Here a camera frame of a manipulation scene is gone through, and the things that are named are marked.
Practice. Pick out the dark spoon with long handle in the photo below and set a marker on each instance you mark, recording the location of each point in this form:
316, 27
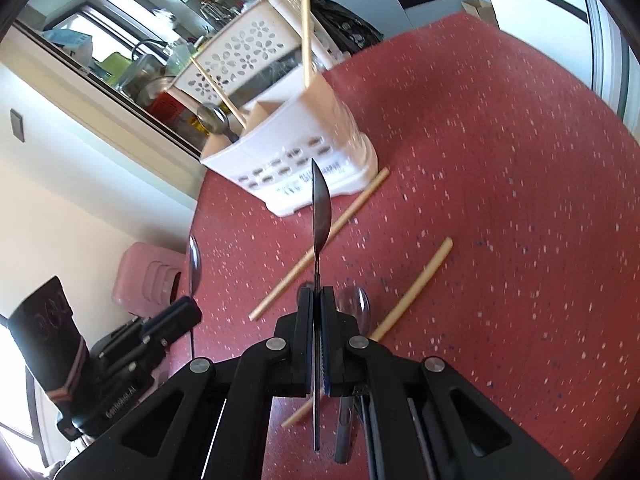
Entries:
345, 425

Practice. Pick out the black wall switch plate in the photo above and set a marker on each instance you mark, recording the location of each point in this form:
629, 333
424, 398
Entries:
17, 125

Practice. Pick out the white perforated basket cart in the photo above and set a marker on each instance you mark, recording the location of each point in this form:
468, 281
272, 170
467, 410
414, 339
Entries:
266, 33

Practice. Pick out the black garbage bag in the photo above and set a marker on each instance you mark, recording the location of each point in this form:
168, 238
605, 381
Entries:
351, 33

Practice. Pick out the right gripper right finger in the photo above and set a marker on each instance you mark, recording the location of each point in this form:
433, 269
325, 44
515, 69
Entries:
423, 419

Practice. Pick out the white refrigerator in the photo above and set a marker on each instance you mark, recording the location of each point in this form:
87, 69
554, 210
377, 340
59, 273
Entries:
579, 35

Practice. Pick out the red basket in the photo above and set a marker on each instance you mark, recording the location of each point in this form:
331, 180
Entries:
165, 108

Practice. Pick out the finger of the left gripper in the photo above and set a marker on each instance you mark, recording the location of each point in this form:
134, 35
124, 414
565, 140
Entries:
171, 340
175, 321

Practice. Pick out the cardboard box on floor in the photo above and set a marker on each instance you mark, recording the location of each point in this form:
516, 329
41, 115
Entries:
481, 9

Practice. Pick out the pink plastic stool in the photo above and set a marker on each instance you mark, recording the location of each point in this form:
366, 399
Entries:
147, 279

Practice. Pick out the steel bowl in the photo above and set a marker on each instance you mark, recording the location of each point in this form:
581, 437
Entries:
151, 91

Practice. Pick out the white plastic utensil holder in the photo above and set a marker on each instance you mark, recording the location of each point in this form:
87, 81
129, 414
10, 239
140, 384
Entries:
289, 128

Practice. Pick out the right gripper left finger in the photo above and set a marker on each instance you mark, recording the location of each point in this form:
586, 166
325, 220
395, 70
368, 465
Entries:
210, 420

